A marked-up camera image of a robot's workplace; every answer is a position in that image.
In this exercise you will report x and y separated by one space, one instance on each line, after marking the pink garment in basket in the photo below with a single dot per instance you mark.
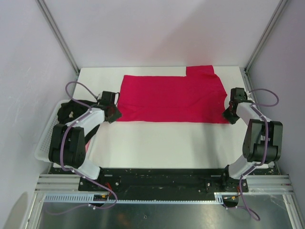
88 147

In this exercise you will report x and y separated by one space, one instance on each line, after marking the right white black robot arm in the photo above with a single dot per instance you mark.
263 138

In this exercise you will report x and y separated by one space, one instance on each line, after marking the white slotted cable duct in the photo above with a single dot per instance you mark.
98 199

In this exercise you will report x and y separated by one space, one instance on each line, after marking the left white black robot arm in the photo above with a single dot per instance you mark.
68 143

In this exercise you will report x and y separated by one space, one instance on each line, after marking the white plastic laundry basket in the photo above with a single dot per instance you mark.
43 146

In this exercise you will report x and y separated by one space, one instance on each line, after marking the right aluminium frame post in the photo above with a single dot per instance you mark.
267 33

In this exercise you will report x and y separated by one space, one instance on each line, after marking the left aluminium frame post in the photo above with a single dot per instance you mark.
57 34

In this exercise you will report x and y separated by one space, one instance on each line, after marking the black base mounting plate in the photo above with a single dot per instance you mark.
166 184

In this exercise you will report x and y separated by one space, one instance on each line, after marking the black t shirt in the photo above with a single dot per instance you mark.
72 110

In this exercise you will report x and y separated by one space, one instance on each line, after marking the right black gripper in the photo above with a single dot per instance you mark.
231 119

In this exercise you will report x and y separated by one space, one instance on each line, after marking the red t shirt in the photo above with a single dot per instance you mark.
197 97

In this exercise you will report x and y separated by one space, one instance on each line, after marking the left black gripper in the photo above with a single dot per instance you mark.
117 115

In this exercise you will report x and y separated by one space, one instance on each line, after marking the aluminium frame post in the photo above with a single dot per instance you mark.
57 34
267 33

